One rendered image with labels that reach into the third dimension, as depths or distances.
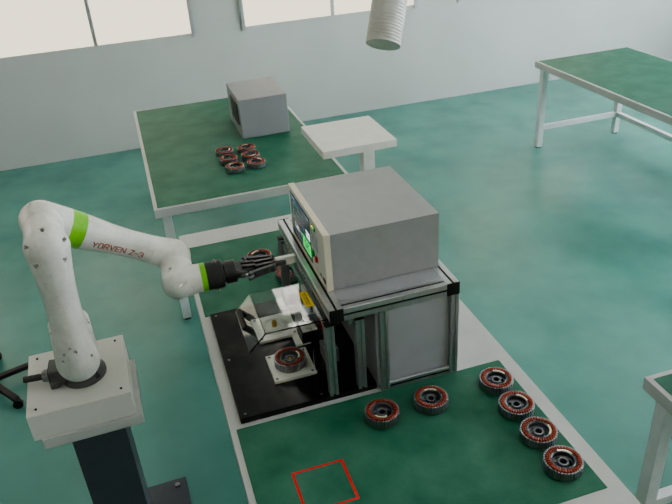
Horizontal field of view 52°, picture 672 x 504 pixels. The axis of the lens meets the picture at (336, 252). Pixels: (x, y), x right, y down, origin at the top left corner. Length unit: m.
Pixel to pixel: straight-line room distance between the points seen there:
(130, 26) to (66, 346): 4.84
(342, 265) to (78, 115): 5.00
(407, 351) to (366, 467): 0.43
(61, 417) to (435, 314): 1.25
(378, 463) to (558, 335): 2.02
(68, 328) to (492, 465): 1.30
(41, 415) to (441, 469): 1.26
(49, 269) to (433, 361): 1.26
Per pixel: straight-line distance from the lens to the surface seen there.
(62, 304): 2.13
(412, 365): 2.40
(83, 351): 2.23
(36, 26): 6.77
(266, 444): 2.26
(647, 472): 2.83
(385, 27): 3.26
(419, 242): 2.27
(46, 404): 2.49
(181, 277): 2.22
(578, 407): 3.55
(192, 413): 3.57
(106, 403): 2.44
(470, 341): 2.63
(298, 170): 4.09
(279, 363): 2.45
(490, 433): 2.27
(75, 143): 7.02
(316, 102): 7.21
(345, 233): 2.15
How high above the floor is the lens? 2.33
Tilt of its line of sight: 30 degrees down
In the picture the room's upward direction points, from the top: 4 degrees counter-clockwise
